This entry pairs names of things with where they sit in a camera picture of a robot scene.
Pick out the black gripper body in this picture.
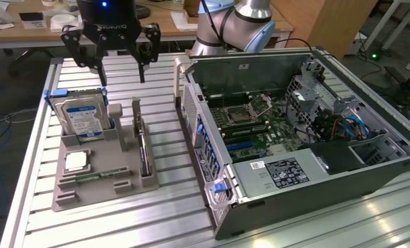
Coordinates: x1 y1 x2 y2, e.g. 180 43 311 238
75 0 142 50

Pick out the green graphics card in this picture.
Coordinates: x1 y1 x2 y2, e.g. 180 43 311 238
130 97 154 179

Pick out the white box with roll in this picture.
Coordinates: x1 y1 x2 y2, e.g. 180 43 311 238
49 14 81 33

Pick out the wooden desk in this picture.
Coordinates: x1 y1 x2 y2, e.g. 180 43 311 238
0 0 294 50

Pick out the white paper stack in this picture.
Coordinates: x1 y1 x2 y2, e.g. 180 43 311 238
170 11 200 32

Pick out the black office chair base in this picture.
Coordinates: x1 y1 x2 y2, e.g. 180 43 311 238
2 48 55 77

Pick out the black and white box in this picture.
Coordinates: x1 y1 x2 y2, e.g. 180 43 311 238
17 12 47 30

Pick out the cardboard box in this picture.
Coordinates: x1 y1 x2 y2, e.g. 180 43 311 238
182 0 201 16

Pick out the hard disk with blue rails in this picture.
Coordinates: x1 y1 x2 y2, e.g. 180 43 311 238
43 87 109 143

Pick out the RAM slot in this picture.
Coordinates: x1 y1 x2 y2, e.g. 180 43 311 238
205 96 250 104
204 91 248 99

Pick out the CPU socket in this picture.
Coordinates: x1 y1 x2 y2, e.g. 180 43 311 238
222 103 258 126

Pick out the metal socket cover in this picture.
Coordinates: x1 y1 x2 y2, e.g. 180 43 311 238
246 92 274 114

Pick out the black installed RAM stick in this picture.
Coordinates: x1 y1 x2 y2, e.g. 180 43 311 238
222 125 270 137

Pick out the silver CPU chip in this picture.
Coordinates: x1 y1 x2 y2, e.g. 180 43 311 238
62 151 90 176

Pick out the green motherboard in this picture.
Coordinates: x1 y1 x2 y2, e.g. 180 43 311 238
204 89 311 164

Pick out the metal disk bay cage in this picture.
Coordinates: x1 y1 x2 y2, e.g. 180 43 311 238
285 73 365 145

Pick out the green RAM stick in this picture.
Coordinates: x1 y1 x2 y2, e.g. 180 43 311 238
73 167 128 183

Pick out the grey parts rack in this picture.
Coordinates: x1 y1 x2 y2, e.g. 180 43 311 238
50 102 160 213

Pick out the silver power supply unit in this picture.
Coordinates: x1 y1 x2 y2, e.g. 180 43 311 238
230 149 329 204

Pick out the open grey PC case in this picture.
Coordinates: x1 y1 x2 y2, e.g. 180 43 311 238
172 45 410 241

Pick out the black equipment stand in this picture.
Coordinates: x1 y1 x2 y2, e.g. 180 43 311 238
383 66 410 119

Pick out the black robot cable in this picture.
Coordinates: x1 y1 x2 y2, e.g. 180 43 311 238
200 0 228 43

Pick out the white floor cable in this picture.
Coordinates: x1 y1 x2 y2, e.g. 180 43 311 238
0 108 38 125

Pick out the black power cable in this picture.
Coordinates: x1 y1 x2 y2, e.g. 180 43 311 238
268 38 332 59

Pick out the red wire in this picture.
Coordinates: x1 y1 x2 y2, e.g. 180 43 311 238
329 117 339 142

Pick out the blue data wire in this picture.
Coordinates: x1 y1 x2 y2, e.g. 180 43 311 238
341 115 371 142

